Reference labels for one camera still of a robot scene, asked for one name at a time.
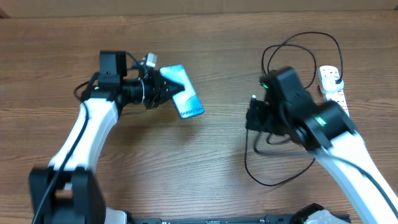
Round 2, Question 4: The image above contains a black charger cable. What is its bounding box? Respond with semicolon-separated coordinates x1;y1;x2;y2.
244;31;345;187

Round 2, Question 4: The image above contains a white power strip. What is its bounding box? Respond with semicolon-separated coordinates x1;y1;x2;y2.
318;65;349;116

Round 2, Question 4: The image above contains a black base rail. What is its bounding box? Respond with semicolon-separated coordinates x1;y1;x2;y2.
124;203;352;224

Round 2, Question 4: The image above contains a white charger plug adapter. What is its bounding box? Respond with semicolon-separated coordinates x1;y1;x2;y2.
320;77;345;94

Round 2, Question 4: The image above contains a blue Galaxy smartphone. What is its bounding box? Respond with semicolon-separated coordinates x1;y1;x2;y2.
160;65;205;119

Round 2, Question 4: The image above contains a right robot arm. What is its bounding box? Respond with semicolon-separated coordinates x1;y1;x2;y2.
246;67;397;223

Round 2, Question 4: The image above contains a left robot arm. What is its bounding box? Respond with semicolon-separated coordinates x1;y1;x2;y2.
29;50;196;223

